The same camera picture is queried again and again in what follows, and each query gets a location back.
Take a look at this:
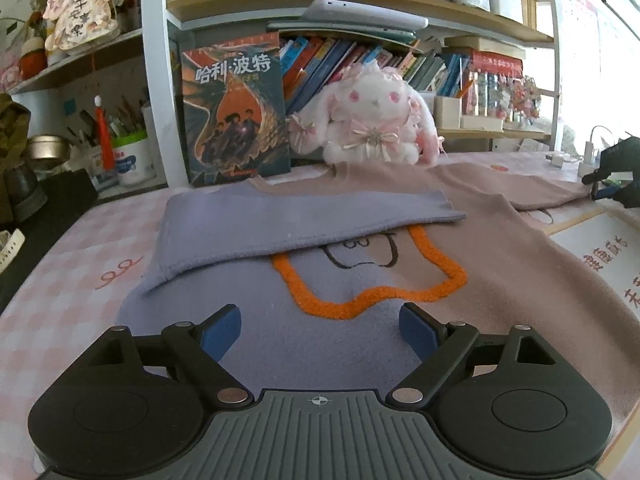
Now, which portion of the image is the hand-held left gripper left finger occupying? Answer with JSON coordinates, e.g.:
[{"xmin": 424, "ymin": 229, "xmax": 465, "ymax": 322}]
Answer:
[{"xmin": 82, "ymin": 304, "xmax": 251, "ymax": 409}]

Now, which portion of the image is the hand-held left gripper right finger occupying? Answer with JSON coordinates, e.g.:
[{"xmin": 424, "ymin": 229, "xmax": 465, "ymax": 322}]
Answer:
[{"xmin": 390, "ymin": 302, "xmax": 558, "ymax": 408}]

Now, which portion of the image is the purple and tan knit sweater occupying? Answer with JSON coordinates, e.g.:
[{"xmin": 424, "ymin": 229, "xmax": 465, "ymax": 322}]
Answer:
[{"xmin": 116, "ymin": 162, "xmax": 632, "ymax": 428}]

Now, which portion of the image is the white charger plug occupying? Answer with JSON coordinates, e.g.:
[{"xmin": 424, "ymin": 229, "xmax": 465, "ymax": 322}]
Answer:
[{"xmin": 580, "ymin": 127, "xmax": 608, "ymax": 177}]

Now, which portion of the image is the pink flower decoration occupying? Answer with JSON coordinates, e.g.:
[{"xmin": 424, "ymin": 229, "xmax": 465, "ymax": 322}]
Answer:
[{"xmin": 500, "ymin": 75, "xmax": 543, "ymax": 123}]

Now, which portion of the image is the red boxed book set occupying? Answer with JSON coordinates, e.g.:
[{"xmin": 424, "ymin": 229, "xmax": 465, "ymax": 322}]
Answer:
[{"xmin": 465, "ymin": 49, "xmax": 525, "ymax": 121}]

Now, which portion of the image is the small white pen box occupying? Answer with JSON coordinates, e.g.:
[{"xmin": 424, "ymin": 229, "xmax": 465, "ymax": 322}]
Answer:
[{"xmin": 434, "ymin": 95, "xmax": 462, "ymax": 130}]

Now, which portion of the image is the white jar with green lid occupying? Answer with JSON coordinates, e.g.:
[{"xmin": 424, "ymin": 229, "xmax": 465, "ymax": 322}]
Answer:
[{"xmin": 112, "ymin": 130, "xmax": 157, "ymax": 187}]

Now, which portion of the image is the black case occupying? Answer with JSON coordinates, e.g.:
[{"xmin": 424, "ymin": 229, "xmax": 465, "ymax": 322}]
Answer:
[{"xmin": 0, "ymin": 170, "xmax": 99, "ymax": 311}]

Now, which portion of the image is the large illustrated book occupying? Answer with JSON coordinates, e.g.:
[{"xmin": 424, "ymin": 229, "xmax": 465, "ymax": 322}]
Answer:
[{"xmin": 178, "ymin": 31, "xmax": 292, "ymax": 186}]

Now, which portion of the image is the red tassel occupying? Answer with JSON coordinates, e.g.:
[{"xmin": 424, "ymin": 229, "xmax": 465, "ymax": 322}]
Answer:
[{"xmin": 94, "ymin": 95, "xmax": 117, "ymax": 171}]

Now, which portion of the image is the white and pink plush bunny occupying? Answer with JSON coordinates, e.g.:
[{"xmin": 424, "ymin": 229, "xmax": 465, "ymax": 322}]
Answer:
[{"xmin": 287, "ymin": 62, "xmax": 446, "ymax": 166}]

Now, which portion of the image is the white wristwatch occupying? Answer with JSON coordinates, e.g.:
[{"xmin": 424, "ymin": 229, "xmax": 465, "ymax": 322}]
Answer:
[{"xmin": 0, "ymin": 228, "xmax": 26, "ymax": 268}]

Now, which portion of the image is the bunch of pens in cup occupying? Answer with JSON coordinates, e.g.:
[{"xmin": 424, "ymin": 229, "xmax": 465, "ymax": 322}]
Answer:
[{"xmin": 67, "ymin": 92, "xmax": 151, "ymax": 146}]

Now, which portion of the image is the dark metal cup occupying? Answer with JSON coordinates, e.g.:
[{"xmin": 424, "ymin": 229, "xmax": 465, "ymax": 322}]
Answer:
[{"xmin": 5, "ymin": 162, "xmax": 48, "ymax": 223}]

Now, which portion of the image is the metal bowl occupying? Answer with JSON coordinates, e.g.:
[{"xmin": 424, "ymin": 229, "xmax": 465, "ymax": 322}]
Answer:
[{"xmin": 26, "ymin": 134, "xmax": 68, "ymax": 173}]

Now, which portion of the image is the white and wood bookshelf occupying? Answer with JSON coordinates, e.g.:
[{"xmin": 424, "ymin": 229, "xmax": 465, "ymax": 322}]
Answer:
[{"xmin": 141, "ymin": 0, "xmax": 563, "ymax": 191}]

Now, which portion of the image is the row of colourful books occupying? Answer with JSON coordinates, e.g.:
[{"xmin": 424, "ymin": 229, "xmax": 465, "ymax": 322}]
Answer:
[{"xmin": 279, "ymin": 35, "xmax": 473, "ymax": 113}]

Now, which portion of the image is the white tablet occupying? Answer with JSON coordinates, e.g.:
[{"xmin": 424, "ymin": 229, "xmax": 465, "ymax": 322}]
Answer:
[{"xmin": 302, "ymin": 0, "xmax": 430, "ymax": 36}]

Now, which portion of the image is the olive green jacket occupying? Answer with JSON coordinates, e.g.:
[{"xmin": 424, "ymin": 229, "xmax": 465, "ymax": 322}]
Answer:
[{"xmin": 0, "ymin": 92, "xmax": 32, "ymax": 226}]

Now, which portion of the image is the pink paper cat ornament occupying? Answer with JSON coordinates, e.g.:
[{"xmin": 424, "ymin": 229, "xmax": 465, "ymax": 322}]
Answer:
[{"xmin": 42, "ymin": 0, "xmax": 121, "ymax": 53}]

